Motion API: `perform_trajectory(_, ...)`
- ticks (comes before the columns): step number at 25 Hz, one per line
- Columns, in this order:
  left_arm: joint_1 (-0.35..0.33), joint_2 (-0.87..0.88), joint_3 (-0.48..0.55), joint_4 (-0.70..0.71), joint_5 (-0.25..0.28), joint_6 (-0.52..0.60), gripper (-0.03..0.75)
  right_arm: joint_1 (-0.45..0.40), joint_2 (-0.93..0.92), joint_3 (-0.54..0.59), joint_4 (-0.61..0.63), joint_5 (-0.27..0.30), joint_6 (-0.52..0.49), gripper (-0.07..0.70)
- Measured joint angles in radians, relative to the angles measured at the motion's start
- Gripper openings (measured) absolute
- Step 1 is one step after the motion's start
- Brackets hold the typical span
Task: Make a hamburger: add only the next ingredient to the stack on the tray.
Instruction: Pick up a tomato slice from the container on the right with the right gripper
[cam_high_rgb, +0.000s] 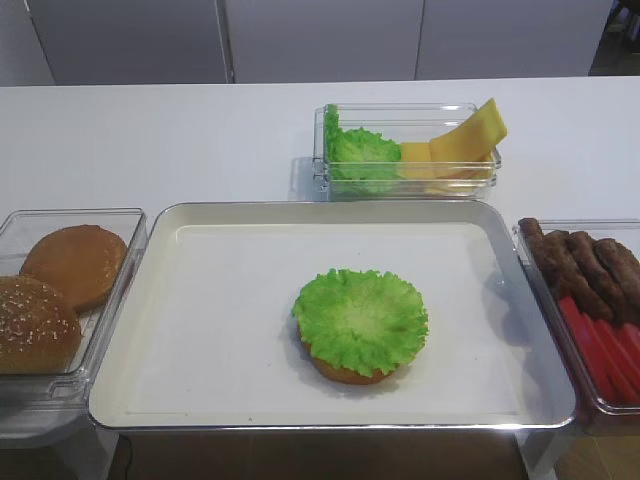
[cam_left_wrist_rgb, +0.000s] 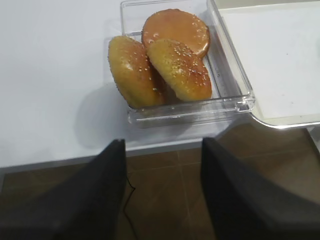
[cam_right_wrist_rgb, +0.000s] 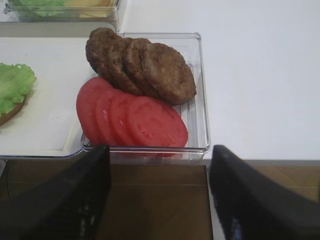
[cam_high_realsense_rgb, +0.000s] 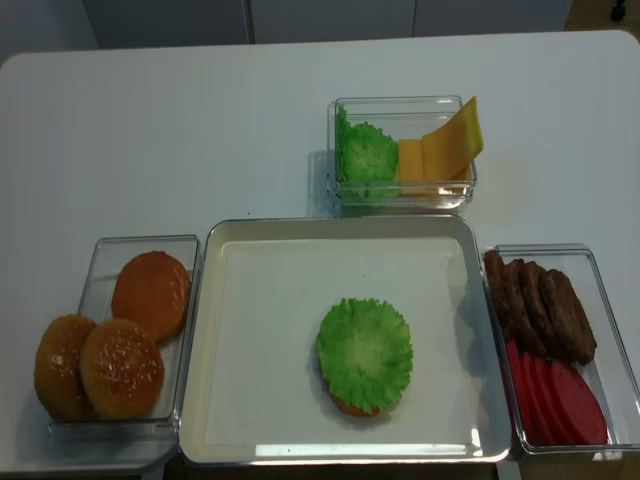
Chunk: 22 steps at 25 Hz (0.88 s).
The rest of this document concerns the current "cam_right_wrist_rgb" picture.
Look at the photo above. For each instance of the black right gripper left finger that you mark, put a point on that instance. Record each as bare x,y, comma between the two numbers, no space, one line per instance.
68,206

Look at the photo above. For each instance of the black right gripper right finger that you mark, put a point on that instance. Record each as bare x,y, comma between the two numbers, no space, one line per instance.
251,206

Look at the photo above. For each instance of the red tomato slice front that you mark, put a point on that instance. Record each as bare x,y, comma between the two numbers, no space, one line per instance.
154,123

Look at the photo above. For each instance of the red tomato slice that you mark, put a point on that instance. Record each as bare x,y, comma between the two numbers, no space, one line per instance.
118,119
86,107
154,123
103,116

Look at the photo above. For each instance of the yellow cheese slices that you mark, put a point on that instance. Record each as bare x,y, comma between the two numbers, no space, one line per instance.
90,9

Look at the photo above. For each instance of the clear lettuce and cheese container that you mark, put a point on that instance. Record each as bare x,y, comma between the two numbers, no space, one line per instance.
10,13

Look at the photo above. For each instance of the bottom bun on tray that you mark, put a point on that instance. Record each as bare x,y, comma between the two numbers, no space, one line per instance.
8,115

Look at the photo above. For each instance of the red tomato slice rear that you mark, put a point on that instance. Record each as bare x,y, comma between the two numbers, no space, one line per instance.
86,107

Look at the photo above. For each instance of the clear patty and tomato container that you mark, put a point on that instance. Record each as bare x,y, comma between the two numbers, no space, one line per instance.
194,113

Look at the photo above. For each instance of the green lettuce leaf on bun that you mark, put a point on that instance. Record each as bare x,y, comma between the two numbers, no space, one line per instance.
15,83

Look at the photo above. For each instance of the brown patty rear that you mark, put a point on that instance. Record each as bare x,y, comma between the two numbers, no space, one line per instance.
96,50

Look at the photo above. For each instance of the brown patty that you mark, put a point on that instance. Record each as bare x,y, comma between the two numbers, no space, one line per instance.
96,50
166,70
116,67
133,66

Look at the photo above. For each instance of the brown patty front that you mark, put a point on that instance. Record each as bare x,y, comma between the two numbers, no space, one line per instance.
166,70

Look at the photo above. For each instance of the green lettuce in container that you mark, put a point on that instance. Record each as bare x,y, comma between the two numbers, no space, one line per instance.
41,8

